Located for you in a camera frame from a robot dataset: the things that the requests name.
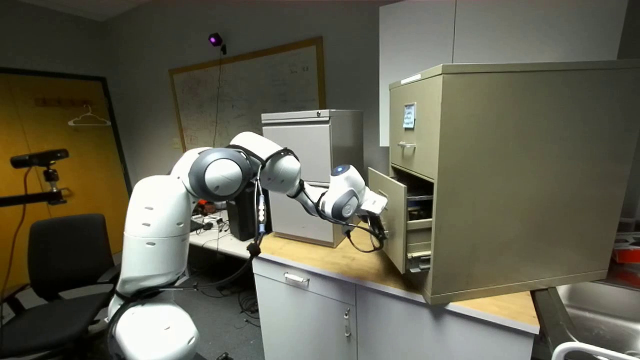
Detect black office chair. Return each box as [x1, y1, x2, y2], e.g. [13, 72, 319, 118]
[0, 211, 129, 360]

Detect purple lit wall camera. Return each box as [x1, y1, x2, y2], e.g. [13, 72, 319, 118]
[205, 29, 230, 55]

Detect steel sink basin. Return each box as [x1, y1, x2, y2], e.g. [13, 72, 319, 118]
[554, 281, 640, 356]

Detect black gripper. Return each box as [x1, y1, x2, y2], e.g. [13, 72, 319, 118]
[370, 210, 390, 243]

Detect grey base cabinet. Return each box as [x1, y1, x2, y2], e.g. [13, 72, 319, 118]
[252, 254, 537, 360]

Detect wood framed whiteboard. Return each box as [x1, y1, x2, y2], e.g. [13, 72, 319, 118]
[166, 34, 330, 155]

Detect red container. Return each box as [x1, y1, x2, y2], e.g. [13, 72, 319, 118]
[610, 239, 640, 290]

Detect white clothes hanger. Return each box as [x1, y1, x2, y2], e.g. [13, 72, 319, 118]
[66, 104, 114, 129]

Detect beige cabinet labelled drawer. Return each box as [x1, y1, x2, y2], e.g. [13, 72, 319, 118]
[387, 75, 443, 182]

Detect beige metal filing cabinet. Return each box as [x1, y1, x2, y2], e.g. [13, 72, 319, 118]
[385, 58, 640, 307]

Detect white curved faucet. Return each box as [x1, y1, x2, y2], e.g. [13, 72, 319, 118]
[549, 339, 640, 360]

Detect black bar camera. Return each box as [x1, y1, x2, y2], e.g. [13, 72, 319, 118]
[7, 145, 72, 169]

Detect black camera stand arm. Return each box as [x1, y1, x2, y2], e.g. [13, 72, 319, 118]
[0, 165, 73, 210]

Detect grey metal filing cabinet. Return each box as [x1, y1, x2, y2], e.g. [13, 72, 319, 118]
[260, 108, 365, 248]

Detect black box device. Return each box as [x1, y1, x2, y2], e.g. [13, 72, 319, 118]
[223, 185, 272, 243]

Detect yellow door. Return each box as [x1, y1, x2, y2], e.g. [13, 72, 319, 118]
[0, 63, 135, 298]

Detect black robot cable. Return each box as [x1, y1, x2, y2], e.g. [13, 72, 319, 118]
[218, 165, 269, 288]

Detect white label sticker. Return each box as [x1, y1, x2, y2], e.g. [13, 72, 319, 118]
[401, 101, 420, 132]

